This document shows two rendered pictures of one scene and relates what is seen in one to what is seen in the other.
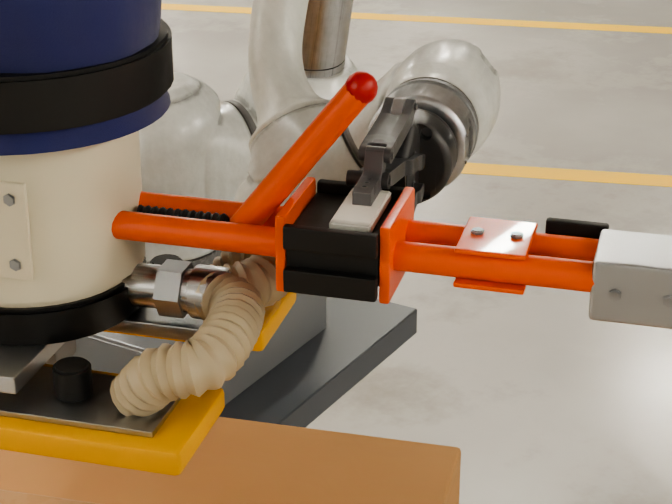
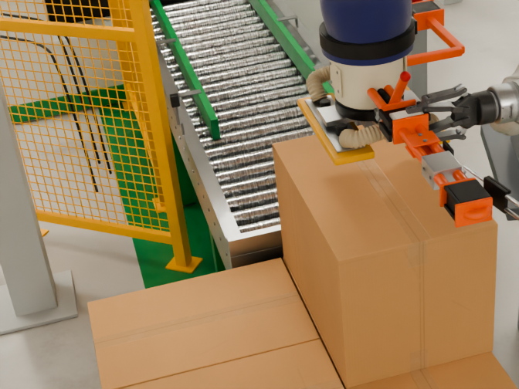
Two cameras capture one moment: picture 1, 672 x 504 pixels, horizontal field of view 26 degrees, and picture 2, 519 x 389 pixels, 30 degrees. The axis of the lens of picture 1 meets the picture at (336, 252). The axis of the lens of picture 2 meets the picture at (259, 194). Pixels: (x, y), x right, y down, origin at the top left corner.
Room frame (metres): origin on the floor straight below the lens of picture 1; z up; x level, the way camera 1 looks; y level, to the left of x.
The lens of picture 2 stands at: (-0.12, -1.59, 2.28)
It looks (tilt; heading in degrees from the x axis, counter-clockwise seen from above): 32 degrees down; 65
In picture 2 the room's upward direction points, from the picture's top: 7 degrees counter-clockwise
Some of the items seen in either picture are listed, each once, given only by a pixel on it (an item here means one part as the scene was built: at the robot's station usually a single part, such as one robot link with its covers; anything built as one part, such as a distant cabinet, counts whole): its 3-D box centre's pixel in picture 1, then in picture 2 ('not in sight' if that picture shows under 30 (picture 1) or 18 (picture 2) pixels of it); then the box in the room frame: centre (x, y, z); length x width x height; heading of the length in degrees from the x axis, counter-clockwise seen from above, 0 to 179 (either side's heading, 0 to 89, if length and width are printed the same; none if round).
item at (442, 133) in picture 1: (404, 166); (472, 109); (1.12, -0.06, 1.24); 0.09 x 0.07 x 0.08; 166
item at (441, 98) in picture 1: (421, 137); (502, 103); (1.19, -0.07, 1.23); 0.09 x 0.06 x 0.09; 76
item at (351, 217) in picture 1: (360, 210); (406, 114); (0.97, -0.02, 1.26); 0.07 x 0.03 x 0.01; 166
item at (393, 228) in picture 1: (346, 238); (404, 121); (0.97, -0.01, 1.24); 0.10 x 0.08 x 0.06; 165
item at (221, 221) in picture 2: not in sight; (172, 107); (1.08, 1.80, 0.50); 2.31 x 0.05 x 0.19; 76
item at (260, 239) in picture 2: not in sight; (337, 221); (1.12, 0.58, 0.58); 0.70 x 0.03 x 0.06; 166
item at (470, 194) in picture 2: not in sight; (465, 201); (0.88, -0.34, 1.23); 0.08 x 0.07 x 0.05; 75
